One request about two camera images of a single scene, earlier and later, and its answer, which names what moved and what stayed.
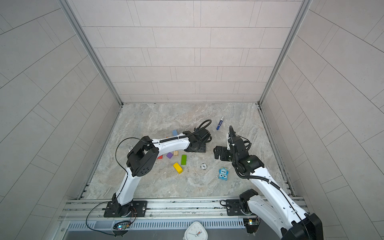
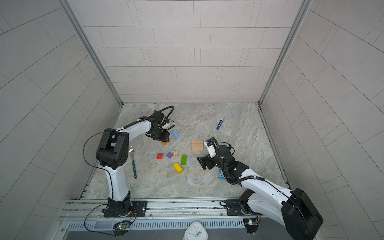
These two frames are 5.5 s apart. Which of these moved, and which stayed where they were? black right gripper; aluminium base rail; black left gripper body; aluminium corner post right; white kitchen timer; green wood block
Moved: black right gripper; black left gripper body
Stayed: white kitchen timer; aluminium base rail; aluminium corner post right; green wood block
